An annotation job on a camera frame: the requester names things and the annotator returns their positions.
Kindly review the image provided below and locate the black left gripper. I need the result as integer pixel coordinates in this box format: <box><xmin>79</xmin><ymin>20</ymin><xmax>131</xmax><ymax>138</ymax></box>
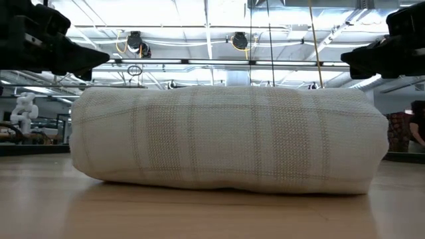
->
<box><xmin>0</xmin><ymin>0</ymin><xmax>110</xmax><ymax>82</ymax></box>

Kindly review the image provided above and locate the black hanging cable with coil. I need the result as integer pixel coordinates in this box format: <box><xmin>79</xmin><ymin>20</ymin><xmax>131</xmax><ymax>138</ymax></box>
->
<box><xmin>266</xmin><ymin>0</ymin><xmax>276</xmax><ymax>88</ymax></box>

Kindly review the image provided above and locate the patterned red rug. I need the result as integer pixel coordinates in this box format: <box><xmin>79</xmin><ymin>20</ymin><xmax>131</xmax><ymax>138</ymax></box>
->
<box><xmin>386</xmin><ymin>112</ymin><xmax>413</xmax><ymax>153</ymax></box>

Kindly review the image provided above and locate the person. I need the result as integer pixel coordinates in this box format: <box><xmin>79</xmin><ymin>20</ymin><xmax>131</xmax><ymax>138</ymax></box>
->
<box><xmin>408</xmin><ymin>100</ymin><xmax>425</xmax><ymax>147</ymax></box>

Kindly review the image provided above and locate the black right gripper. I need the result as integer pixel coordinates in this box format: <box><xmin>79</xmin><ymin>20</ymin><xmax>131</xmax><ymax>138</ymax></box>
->
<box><xmin>341</xmin><ymin>1</ymin><xmax>425</xmax><ymax>80</ymax></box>

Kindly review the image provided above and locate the yellow hanging cable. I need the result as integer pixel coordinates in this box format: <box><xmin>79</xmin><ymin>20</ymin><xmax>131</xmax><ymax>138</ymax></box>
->
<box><xmin>307</xmin><ymin>0</ymin><xmax>325</xmax><ymax>89</ymax></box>

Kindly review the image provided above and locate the black ceiling cable reel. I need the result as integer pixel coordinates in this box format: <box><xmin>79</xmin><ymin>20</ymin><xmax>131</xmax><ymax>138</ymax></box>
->
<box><xmin>231</xmin><ymin>31</ymin><xmax>249</xmax><ymax>50</ymax></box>
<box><xmin>127</xmin><ymin>31</ymin><xmax>153</xmax><ymax>59</ymax></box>

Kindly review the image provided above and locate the black metal cage frame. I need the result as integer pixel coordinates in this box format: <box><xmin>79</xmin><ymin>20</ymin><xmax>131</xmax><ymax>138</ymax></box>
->
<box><xmin>56</xmin><ymin>114</ymin><xmax>72</xmax><ymax>144</ymax></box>

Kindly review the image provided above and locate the white beige plaid towel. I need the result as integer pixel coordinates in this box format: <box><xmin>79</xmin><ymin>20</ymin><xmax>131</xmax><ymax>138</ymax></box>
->
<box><xmin>69</xmin><ymin>85</ymin><xmax>390</xmax><ymax>195</ymax></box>

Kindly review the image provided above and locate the black curved hoop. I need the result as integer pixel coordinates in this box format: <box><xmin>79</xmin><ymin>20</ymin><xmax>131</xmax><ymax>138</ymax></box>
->
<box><xmin>0</xmin><ymin>121</ymin><xmax>29</xmax><ymax>144</ymax></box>

